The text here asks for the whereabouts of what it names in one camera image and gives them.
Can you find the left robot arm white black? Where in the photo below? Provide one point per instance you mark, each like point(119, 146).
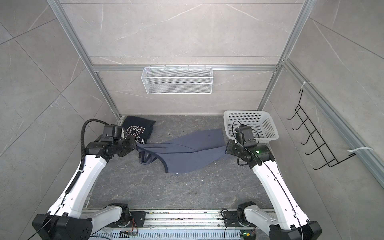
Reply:
point(64, 220)

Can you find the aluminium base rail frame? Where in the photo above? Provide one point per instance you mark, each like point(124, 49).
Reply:
point(195, 224)

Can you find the black wire hook rack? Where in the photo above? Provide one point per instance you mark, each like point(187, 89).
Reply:
point(314, 136)

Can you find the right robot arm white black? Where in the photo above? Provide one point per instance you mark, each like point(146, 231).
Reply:
point(290, 222)

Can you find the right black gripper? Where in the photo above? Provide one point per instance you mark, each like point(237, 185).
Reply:
point(229, 149)

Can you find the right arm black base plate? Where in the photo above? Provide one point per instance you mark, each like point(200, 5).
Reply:
point(231, 218)

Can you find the white zip tie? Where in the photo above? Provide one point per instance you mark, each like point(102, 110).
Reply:
point(360, 148)

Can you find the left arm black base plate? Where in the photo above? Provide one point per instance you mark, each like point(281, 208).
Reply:
point(137, 219)

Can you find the navy tank top red trim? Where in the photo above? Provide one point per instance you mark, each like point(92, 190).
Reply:
point(139, 128)

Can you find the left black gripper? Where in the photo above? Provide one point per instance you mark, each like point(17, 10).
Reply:
point(132, 144)

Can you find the grey-blue printed tank top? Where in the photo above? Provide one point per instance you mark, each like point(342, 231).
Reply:
point(187, 153)

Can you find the white wire mesh wall basket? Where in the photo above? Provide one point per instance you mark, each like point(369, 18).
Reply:
point(178, 80)

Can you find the white plastic laundry basket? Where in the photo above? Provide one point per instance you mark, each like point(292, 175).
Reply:
point(259, 121)

